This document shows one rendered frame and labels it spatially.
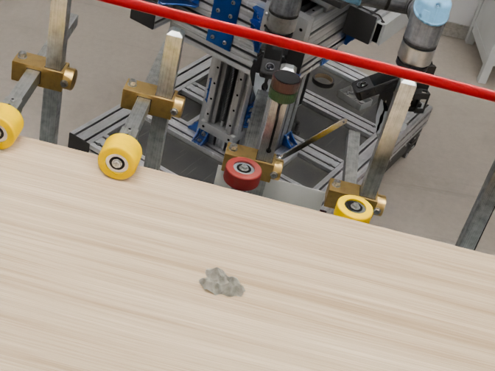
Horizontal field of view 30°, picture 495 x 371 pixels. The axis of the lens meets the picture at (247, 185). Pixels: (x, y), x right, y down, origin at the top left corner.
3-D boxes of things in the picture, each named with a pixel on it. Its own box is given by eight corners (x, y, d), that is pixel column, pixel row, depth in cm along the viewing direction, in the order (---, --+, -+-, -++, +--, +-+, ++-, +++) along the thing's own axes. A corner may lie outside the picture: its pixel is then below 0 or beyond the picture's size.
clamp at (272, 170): (224, 158, 213) (227, 140, 210) (280, 172, 213) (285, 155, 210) (220, 172, 209) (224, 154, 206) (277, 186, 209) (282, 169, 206)
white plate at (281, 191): (211, 196, 221) (218, 163, 215) (314, 222, 221) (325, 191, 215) (210, 197, 220) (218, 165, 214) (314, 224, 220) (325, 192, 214)
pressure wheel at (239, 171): (219, 191, 207) (229, 151, 200) (253, 200, 207) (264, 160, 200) (213, 213, 200) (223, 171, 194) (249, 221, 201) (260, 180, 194)
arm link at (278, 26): (297, 23, 220) (264, 15, 220) (292, 40, 223) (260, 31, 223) (300, 9, 226) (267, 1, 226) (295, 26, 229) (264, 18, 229)
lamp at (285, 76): (254, 148, 205) (275, 66, 192) (278, 154, 205) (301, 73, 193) (250, 163, 201) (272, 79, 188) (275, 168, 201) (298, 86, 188)
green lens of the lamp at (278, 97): (269, 85, 195) (272, 76, 194) (297, 93, 195) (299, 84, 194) (266, 99, 190) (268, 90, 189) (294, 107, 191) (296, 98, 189)
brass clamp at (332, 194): (325, 192, 216) (330, 175, 213) (380, 206, 216) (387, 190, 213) (323, 207, 211) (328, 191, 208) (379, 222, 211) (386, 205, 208)
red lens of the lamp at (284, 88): (272, 76, 194) (274, 67, 193) (299, 82, 194) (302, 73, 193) (269, 90, 189) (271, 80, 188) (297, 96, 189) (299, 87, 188)
